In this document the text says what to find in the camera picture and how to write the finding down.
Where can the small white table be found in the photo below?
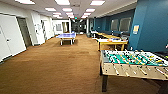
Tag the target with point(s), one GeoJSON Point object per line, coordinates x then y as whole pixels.
{"type": "Point", "coordinates": [93, 33]}

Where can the foosball table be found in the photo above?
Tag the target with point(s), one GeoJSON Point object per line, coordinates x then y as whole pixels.
{"type": "Point", "coordinates": [133, 63]}

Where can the interior glass window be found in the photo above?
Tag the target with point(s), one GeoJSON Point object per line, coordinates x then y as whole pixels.
{"type": "Point", "coordinates": [115, 25]}
{"type": "Point", "coordinates": [125, 24]}

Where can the yellow wall sign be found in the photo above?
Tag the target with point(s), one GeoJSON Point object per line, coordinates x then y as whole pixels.
{"type": "Point", "coordinates": [136, 29]}

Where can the long wooden table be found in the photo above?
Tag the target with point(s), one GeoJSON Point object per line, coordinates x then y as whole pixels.
{"type": "Point", "coordinates": [103, 35]}

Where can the ceiling light panel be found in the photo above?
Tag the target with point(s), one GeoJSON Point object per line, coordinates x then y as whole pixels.
{"type": "Point", "coordinates": [97, 3]}
{"type": "Point", "coordinates": [62, 2]}
{"type": "Point", "coordinates": [85, 14]}
{"type": "Point", "coordinates": [50, 9]}
{"type": "Point", "coordinates": [88, 10]}
{"type": "Point", "coordinates": [67, 9]}
{"type": "Point", "coordinates": [25, 1]}
{"type": "Point", "coordinates": [69, 14]}
{"type": "Point", "coordinates": [56, 14]}

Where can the blue ping pong table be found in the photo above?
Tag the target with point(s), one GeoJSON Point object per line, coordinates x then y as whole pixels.
{"type": "Point", "coordinates": [66, 35]}

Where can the white-top wooden table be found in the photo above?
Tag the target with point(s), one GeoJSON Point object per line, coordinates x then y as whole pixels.
{"type": "Point", "coordinates": [111, 41]}

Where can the white double door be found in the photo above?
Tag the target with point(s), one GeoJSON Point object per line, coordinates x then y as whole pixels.
{"type": "Point", "coordinates": [11, 36]}

